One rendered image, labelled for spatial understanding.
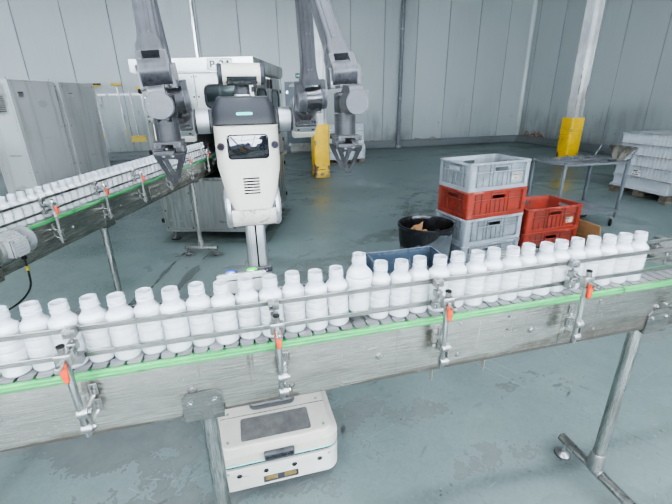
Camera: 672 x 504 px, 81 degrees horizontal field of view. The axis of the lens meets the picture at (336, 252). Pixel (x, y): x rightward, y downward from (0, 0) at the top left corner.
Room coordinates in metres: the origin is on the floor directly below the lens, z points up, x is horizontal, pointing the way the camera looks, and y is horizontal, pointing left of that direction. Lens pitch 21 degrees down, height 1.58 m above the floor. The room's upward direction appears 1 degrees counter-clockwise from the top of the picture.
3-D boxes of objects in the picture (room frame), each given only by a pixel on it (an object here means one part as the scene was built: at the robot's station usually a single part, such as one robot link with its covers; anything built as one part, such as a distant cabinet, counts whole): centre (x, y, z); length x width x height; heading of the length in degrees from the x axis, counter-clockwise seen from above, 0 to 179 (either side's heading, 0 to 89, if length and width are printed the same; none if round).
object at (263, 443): (1.53, 0.33, 0.24); 0.68 x 0.53 x 0.41; 14
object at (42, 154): (5.78, 4.28, 0.96); 0.82 x 0.50 x 1.91; 176
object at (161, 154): (0.99, 0.40, 1.44); 0.07 x 0.07 x 0.09; 15
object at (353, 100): (1.08, -0.04, 1.60); 0.12 x 0.09 x 0.12; 17
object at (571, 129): (9.59, -5.57, 0.55); 0.40 x 0.40 x 1.10; 14
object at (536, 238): (3.55, -1.89, 0.33); 0.61 x 0.41 x 0.22; 107
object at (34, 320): (0.78, 0.69, 1.08); 0.06 x 0.06 x 0.17
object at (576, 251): (1.15, -0.75, 1.08); 0.06 x 0.06 x 0.17
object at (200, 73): (5.24, 1.40, 1.00); 1.60 x 1.30 x 2.00; 176
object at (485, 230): (3.27, -1.24, 0.55); 0.61 x 0.41 x 0.22; 111
